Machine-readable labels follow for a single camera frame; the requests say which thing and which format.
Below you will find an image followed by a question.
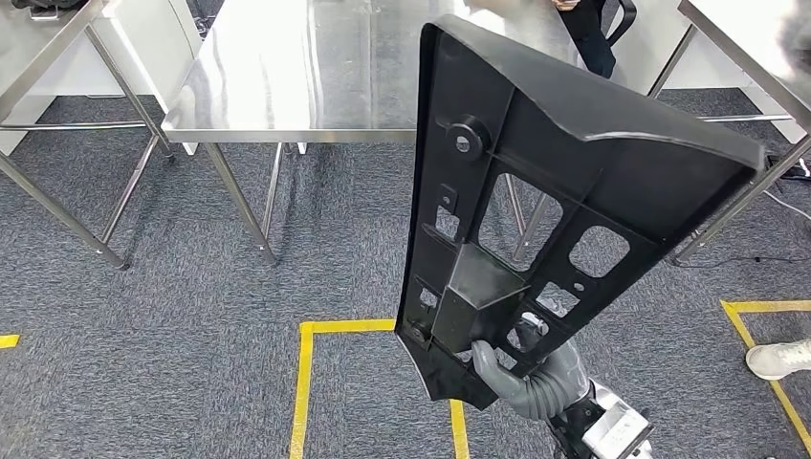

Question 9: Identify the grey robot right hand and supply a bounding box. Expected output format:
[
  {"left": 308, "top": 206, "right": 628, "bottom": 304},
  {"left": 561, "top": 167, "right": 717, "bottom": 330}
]
[{"left": 471, "top": 313, "right": 550, "bottom": 410}]

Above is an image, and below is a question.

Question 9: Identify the black plastic panel part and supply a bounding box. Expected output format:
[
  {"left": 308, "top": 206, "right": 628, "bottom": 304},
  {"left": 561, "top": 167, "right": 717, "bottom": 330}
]
[{"left": 393, "top": 13, "right": 767, "bottom": 412}]

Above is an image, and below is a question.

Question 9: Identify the stainless steel workbench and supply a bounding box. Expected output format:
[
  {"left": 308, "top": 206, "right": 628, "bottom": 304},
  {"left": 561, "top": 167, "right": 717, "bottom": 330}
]
[{"left": 161, "top": 0, "right": 581, "bottom": 268}]

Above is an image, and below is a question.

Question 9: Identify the yellow floor tape square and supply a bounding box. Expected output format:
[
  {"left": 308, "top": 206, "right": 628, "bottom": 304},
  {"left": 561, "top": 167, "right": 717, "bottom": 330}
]
[
  {"left": 720, "top": 299, "right": 811, "bottom": 454},
  {"left": 289, "top": 318, "right": 471, "bottom": 459}
]

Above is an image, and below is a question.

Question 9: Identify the person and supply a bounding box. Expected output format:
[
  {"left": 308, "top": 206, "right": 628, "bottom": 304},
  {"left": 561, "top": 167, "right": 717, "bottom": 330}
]
[
  {"left": 549, "top": 0, "right": 619, "bottom": 80},
  {"left": 745, "top": 339, "right": 811, "bottom": 382}
]

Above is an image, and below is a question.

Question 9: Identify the white table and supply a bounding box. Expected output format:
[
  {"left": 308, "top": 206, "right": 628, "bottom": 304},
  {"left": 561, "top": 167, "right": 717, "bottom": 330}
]
[
  {"left": 0, "top": 0, "right": 206, "bottom": 158},
  {"left": 607, "top": 0, "right": 811, "bottom": 145}
]

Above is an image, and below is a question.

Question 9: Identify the black office chair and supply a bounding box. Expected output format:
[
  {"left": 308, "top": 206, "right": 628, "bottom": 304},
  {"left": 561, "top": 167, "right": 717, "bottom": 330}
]
[{"left": 604, "top": 0, "right": 639, "bottom": 49}]

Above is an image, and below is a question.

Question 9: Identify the stainless steel table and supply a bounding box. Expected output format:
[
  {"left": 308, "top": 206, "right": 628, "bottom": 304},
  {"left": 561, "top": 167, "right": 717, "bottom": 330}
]
[
  {"left": 669, "top": 0, "right": 811, "bottom": 268},
  {"left": 0, "top": 0, "right": 175, "bottom": 273}
]

